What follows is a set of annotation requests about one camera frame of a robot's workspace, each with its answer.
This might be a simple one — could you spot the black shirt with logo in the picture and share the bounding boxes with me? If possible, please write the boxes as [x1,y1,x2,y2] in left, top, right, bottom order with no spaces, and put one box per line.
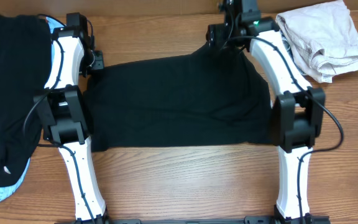
[0,14,54,189]

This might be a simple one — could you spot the black t-shirt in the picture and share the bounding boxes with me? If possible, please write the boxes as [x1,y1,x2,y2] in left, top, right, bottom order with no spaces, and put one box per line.
[84,45,271,152]

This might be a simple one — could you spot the blue grey folded garment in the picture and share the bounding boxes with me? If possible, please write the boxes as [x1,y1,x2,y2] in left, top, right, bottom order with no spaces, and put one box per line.
[280,30,306,75]

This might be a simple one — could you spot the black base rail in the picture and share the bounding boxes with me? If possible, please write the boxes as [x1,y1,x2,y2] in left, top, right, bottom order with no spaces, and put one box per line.
[56,216,331,224]

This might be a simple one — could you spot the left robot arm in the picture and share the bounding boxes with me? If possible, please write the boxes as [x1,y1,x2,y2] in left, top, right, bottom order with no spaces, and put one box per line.
[33,26,110,223]

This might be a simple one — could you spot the white folded garment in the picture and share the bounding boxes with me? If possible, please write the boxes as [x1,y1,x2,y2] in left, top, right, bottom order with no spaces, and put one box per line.
[276,1,358,83]

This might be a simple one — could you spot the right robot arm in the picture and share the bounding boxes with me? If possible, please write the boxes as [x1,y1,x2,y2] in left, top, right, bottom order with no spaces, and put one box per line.
[206,1,330,224]

